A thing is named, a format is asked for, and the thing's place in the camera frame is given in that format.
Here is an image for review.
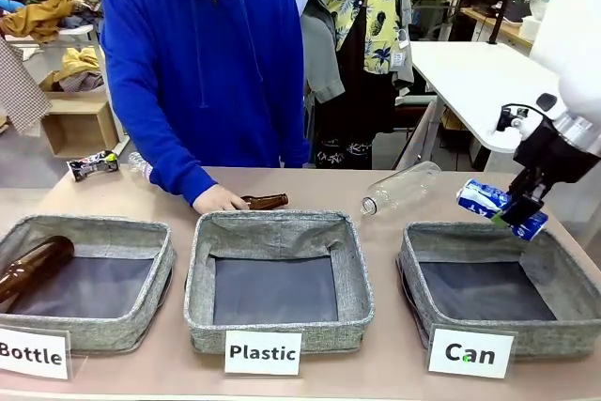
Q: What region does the yellow floral hanging shirt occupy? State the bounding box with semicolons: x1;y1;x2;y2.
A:
308;0;408;75

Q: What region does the black hanging garment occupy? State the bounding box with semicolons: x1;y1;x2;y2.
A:
312;6;400;171

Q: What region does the mustard clothes pile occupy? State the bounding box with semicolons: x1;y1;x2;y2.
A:
0;0;85;44

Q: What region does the small crushed clear bottle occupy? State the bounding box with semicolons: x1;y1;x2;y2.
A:
128;151;154;179

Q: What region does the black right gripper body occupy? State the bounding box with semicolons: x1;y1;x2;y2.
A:
513;115;601;192

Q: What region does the white Bottle label sign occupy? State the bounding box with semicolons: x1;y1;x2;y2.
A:
0;326;72;381

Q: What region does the blue white drink can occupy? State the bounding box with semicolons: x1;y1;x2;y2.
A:
455;178;549;239

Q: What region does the large brown glass bottle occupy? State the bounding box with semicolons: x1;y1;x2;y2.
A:
0;235;76;304

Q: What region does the wooden cube box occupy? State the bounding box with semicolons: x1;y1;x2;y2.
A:
40;90;120;160

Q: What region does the small brown glass bottle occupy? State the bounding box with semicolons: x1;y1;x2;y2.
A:
239;193;290;211

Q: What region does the white background table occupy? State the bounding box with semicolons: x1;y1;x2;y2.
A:
409;39;562;154

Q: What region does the gray basket labelled Bottle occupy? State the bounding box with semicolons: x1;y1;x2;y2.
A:
0;214;177;354

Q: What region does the white Plastic label sign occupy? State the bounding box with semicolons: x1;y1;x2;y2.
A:
223;330;303;378

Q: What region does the crushed black drink can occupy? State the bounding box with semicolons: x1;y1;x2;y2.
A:
66;149;120;183

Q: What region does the brown checkered cloth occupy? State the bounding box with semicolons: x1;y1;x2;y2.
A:
0;34;53;137

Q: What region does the white Can label sign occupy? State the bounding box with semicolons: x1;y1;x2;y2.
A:
426;327;516;379

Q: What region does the gray hanging shirt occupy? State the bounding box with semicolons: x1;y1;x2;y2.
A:
300;0;347;104

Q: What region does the large clear plastic bottle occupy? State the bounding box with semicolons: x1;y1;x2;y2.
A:
360;161;442;217

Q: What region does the person's right forearm blue sleeve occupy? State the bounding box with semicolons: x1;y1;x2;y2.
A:
140;123;220;208

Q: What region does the person's right hand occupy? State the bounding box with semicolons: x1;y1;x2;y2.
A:
192;182;252;215

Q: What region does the gray basket labelled Can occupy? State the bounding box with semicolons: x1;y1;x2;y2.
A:
396;221;601;361

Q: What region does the gray basket labelled Plastic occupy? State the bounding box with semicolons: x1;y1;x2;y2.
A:
183;209;376;356

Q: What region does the person's blue hoodie torso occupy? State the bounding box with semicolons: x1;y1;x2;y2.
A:
100;0;312;208

